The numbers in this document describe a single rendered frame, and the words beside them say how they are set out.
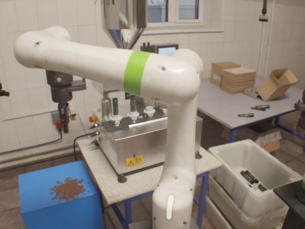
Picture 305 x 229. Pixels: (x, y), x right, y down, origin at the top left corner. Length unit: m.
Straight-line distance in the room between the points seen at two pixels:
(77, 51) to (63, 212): 1.25
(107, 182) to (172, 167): 0.70
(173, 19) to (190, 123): 3.02
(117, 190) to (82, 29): 1.89
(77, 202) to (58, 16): 1.86
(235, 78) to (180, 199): 2.28
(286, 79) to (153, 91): 2.53
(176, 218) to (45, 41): 0.64
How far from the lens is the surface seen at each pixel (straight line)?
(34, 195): 1.81
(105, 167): 1.67
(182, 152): 0.88
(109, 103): 1.63
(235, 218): 1.98
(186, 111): 0.82
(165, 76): 0.61
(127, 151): 1.47
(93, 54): 0.68
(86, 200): 1.74
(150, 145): 1.52
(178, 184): 0.85
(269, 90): 2.88
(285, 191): 1.34
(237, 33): 4.03
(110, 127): 1.52
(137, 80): 0.62
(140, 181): 1.54
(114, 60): 0.65
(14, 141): 3.14
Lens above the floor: 1.71
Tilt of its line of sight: 24 degrees down
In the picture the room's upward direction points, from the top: straight up
